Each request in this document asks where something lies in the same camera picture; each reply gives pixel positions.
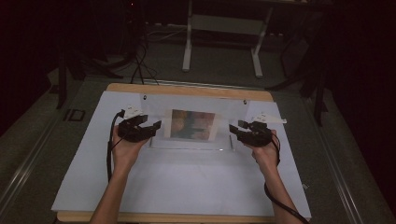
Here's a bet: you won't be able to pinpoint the black metal stand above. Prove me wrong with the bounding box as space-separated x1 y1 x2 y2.
266 59 330 128
55 46 125 110

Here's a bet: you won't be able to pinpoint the metal floor rail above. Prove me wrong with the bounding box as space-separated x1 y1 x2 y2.
0 113 62 208
303 94 366 224

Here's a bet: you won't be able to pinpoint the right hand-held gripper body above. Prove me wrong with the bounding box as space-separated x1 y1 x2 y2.
237 112 288 147

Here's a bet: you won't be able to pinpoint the black floor cables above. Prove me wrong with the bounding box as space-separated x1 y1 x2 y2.
130 38 161 86

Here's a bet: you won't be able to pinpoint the person's right hand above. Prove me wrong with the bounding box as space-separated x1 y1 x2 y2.
249 130 280 175

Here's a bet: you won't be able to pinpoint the clear acrylic photo frame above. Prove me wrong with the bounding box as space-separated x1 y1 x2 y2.
139 92 250 152

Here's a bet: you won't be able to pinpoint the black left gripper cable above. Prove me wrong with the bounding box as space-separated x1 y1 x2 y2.
106 108 126 184

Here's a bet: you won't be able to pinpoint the photo card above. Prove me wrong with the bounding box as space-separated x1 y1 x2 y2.
163 108 219 142

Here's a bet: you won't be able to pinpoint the white metal desk frame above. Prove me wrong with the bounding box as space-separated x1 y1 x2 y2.
181 0 275 79

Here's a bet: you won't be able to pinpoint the wooden table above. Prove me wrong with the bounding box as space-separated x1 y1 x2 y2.
56 82 308 224

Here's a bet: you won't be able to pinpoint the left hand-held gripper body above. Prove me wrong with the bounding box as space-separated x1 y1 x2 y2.
117 105 149 144

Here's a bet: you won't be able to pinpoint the person's left hand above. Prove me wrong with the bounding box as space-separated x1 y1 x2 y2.
110 124 151 172

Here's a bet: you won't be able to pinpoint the white board table cover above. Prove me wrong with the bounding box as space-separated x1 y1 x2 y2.
50 90 313 219

